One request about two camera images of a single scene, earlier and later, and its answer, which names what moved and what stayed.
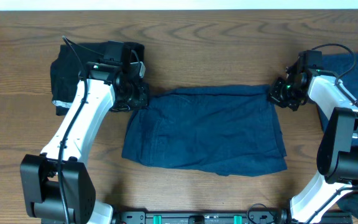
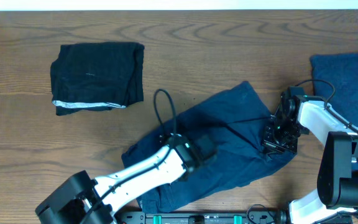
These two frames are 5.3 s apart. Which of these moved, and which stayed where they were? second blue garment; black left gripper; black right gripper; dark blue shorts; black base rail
Moved: dark blue shorts; black right gripper; black left gripper
Stayed: second blue garment; black base rail
